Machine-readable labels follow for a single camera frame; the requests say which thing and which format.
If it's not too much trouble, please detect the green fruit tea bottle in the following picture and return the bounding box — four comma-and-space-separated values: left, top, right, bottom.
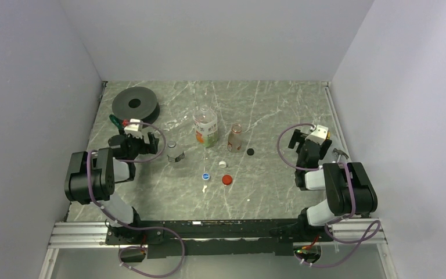
193, 105, 218, 148

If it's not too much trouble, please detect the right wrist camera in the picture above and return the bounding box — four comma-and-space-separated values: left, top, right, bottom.
306, 125, 330, 145

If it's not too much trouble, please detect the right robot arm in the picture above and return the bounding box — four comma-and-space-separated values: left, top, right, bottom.
288, 126, 378, 241

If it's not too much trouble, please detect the red orange bottle cap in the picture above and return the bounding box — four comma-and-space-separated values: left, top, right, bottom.
221, 175, 233, 185

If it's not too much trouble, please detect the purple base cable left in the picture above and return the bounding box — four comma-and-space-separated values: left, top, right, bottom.
118, 227, 186, 279

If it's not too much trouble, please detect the black filament spool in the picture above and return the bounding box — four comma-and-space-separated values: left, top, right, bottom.
111, 87, 160, 124

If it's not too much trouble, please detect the small metal hammer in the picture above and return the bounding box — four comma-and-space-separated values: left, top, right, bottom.
333, 148, 350, 162

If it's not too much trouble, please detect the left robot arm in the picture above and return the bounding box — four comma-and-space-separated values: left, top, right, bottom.
64, 132, 160, 244

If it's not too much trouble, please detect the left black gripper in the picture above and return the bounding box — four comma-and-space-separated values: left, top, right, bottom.
119, 128, 159, 162

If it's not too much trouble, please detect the green handled screwdriver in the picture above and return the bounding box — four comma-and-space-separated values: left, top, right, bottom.
109, 114, 124, 130

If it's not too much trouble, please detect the clear bottle black label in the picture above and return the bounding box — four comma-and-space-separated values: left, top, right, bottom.
166, 140, 185, 163

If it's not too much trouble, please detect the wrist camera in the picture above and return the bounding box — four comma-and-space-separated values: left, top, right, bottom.
123, 119, 143, 138
306, 125, 330, 145

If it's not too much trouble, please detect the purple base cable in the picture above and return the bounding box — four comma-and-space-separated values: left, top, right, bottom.
118, 227, 186, 279
294, 219, 382, 269

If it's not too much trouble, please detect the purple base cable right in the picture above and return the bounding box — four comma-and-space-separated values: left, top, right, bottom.
294, 219, 382, 269

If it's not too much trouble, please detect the small orange cap bottle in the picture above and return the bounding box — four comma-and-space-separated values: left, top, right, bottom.
227, 123, 242, 153

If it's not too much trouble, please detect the clear Pocari Sweat bottle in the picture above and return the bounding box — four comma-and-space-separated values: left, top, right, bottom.
163, 116, 188, 131

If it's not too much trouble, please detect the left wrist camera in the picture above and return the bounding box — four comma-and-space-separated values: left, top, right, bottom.
123, 119, 143, 138

